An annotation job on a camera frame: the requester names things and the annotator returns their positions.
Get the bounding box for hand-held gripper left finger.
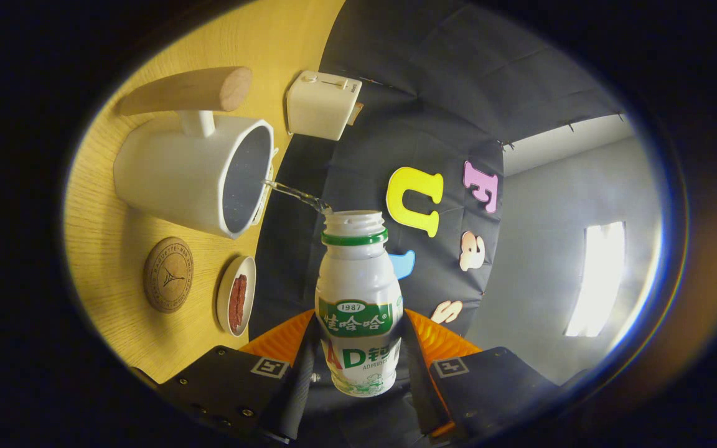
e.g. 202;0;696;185
158;309;322;444

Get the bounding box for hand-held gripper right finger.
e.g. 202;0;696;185
396;308;565;444

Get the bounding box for white juice bottle green label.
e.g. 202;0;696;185
315;210;404;397

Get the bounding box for round cork coaster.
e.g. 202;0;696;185
143;236;194;314

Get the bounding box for clear juice stream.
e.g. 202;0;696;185
263;179;333;215

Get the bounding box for white cup wooden handle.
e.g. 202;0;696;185
113;67;275;240

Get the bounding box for red dried meat slices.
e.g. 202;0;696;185
228;274;248;334

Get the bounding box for white round plate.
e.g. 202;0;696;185
216;255;257;337

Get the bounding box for ceiling light panel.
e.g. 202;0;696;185
565;222;626;338

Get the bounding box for wooden table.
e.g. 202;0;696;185
63;0;347;383

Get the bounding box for cream toaster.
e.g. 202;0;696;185
286;70;363;141

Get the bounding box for black backdrop cloth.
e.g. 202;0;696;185
250;0;627;448

